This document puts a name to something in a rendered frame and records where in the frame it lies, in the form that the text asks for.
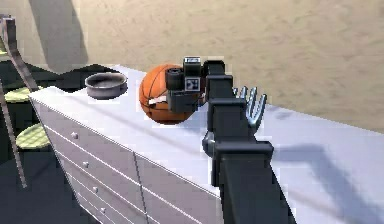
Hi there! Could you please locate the orange basketball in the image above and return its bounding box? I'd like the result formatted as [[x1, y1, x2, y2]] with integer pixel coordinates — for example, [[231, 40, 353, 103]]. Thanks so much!
[[138, 63, 202, 126]]

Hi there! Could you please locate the green round disc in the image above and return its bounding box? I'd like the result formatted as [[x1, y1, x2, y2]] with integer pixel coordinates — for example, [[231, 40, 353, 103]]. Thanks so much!
[[4, 86, 45, 104], [15, 122, 51, 151]]

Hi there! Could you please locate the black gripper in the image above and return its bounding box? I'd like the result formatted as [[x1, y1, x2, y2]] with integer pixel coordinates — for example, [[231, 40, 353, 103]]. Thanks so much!
[[148, 67, 202, 114]]

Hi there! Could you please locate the grey round bowl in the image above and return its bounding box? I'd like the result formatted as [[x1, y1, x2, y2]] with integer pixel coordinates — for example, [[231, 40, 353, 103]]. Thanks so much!
[[84, 71, 129, 101]]

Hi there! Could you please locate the grey pronged metal object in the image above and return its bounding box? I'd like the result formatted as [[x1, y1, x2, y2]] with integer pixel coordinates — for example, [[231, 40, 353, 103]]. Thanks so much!
[[202, 85, 269, 158]]

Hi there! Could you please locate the white chest of drawers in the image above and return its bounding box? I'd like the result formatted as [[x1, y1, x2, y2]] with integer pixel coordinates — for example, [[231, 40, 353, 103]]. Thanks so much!
[[28, 64, 384, 224]]

